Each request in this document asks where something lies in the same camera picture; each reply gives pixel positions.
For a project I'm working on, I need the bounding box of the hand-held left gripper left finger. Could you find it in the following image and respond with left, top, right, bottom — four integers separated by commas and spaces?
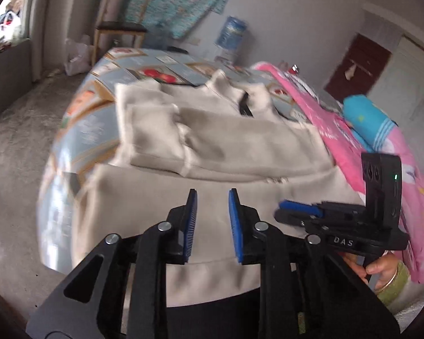
26, 188, 198, 339

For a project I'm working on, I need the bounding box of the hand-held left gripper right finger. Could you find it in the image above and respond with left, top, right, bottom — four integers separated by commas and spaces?
228, 188, 401, 339

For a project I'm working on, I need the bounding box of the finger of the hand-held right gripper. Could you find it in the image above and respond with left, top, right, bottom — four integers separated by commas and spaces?
278, 201, 324, 218
274, 210, 313, 228

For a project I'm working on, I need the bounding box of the cream jacket with black trim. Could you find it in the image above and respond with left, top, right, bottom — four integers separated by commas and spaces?
72, 69, 370, 306

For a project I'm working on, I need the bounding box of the person's right forearm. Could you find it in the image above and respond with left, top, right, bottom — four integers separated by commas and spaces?
376, 261, 410, 306

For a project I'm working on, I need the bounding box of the person's right hand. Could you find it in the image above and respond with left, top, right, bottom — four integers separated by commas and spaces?
339, 251, 400, 294

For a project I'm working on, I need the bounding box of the blue pillow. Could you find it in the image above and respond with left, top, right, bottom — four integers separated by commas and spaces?
342, 95, 398, 151

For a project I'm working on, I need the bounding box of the pink floral blanket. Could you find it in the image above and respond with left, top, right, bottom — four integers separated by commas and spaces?
251, 61, 424, 285

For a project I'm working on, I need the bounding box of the brown door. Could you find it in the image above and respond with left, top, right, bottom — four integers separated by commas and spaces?
323, 32, 393, 96

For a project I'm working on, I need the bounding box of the white water dispenser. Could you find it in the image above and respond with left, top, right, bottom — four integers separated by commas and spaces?
215, 47, 239, 66

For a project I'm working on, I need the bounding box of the blue water bottle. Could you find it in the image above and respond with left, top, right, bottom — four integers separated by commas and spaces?
215, 16, 250, 51

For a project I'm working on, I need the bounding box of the clear empty water jug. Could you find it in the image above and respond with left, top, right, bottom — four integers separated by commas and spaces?
149, 24, 173, 49

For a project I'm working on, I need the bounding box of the white plastic bag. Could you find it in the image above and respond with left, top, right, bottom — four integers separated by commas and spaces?
64, 35, 92, 75

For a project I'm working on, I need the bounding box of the wooden chair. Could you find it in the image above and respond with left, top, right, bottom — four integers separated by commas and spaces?
92, 0, 154, 66

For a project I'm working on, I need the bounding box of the pale curtain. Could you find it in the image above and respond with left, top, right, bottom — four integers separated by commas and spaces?
23, 0, 57, 82

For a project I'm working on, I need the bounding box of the white bag with red print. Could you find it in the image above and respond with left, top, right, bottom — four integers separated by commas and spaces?
0, 10, 22, 39

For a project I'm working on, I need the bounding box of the teal floral wall cloth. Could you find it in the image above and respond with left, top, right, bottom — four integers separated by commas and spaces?
122, 0, 241, 39

